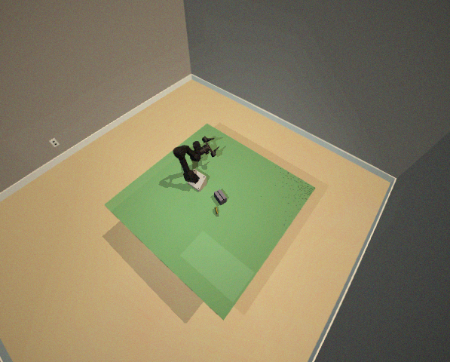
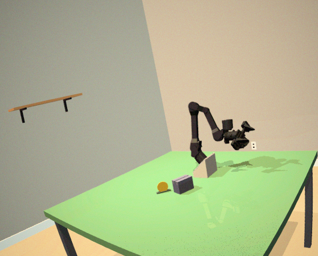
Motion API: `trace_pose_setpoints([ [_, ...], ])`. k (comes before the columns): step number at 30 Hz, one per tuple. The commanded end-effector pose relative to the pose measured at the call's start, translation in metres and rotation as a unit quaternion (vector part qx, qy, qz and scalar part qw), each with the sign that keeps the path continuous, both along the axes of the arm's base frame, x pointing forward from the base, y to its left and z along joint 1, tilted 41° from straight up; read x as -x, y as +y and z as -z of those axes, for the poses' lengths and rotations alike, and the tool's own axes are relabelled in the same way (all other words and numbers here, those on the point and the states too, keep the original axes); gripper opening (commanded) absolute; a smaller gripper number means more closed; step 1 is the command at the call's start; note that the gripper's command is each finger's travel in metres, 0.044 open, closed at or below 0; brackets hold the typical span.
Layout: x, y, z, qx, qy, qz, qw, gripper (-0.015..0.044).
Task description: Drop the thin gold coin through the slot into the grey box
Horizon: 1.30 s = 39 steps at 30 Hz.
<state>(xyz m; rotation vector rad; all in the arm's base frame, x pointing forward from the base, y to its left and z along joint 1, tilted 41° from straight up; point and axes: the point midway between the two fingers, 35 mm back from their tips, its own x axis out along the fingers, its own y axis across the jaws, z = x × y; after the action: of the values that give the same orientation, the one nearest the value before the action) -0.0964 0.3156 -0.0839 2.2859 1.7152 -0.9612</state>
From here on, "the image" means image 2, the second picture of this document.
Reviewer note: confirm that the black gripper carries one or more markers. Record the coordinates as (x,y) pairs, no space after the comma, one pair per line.
(236,136)

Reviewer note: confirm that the gold coin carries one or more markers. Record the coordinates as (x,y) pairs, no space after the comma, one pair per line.
(162,186)

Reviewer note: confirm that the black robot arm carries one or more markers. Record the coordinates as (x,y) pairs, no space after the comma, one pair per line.
(218,134)

